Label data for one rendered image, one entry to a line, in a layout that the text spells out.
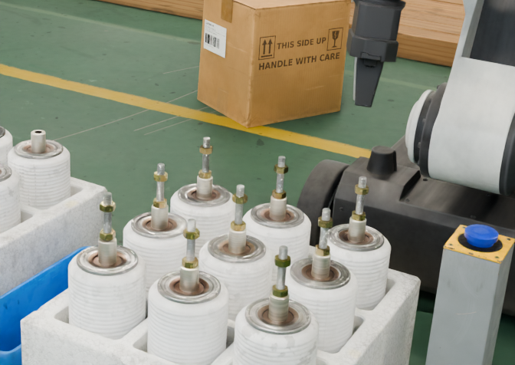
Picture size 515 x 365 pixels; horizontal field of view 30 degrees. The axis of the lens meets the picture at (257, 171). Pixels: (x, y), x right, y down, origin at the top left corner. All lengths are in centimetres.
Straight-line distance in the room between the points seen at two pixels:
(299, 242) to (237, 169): 83
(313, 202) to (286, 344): 57
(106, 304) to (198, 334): 13
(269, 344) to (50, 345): 29
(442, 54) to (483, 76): 166
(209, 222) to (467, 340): 39
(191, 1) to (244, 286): 224
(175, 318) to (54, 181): 47
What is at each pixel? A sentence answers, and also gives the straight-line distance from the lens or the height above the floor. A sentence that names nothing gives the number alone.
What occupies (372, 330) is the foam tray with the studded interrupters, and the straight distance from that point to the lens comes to 124.
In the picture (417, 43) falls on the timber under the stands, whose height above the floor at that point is 6.
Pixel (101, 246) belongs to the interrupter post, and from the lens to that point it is 119.
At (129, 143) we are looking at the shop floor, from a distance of 225.
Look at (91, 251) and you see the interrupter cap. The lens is 123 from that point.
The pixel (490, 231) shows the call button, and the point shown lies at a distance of 119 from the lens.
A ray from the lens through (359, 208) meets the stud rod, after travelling 128.
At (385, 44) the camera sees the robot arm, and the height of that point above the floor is 54.
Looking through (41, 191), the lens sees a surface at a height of 20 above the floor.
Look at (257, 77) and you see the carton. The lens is 234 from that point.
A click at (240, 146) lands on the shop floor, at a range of 226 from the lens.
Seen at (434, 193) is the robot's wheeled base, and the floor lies 19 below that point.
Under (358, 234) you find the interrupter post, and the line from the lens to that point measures 128.
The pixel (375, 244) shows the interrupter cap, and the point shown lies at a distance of 128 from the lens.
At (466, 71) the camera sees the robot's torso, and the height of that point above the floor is 44.
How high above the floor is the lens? 83
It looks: 23 degrees down
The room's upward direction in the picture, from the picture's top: 4 degrees clockwise
